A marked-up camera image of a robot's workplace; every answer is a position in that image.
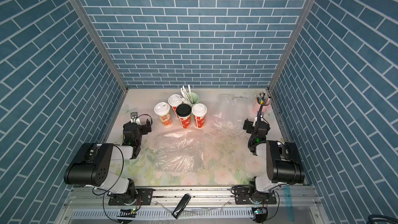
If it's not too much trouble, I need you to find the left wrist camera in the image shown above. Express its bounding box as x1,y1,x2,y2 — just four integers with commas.
130,112,141,124

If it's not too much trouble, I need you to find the orange cup white lid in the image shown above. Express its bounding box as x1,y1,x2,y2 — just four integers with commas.
154,102,172,126

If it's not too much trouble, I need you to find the back red cup white lid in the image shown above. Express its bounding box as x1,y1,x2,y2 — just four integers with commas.
168,94,183,118

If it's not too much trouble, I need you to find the green straw holder cup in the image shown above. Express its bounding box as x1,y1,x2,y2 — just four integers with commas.
188,92,199,106

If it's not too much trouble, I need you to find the pink pen holder cup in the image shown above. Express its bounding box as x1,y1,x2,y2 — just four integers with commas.
252,98,271,115

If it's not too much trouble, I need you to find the aluminium front rail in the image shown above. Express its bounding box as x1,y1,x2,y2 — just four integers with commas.
65,185,321,208

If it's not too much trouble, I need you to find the right red cup white lid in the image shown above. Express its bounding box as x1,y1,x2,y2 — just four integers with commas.
192,103,207,128

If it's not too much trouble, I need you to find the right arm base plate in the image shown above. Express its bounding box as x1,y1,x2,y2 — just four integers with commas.
230,186,277,205

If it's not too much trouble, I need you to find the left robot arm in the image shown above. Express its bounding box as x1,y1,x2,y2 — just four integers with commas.
64,116,153,207

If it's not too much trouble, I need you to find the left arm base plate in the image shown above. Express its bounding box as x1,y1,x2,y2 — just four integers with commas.
108,188,154,206

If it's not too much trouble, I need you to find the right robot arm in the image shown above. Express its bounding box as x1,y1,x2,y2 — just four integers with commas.
231,117,305,205

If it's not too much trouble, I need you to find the red cup white lid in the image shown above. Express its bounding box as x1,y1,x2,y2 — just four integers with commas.
168,94,183,118
192,103,207,128

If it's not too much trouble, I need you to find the black remote on rail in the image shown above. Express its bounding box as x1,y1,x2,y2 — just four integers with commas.
172,194,191,219

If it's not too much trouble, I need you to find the clear plastic carrier bag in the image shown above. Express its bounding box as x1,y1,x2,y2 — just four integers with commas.
154,129,205,173

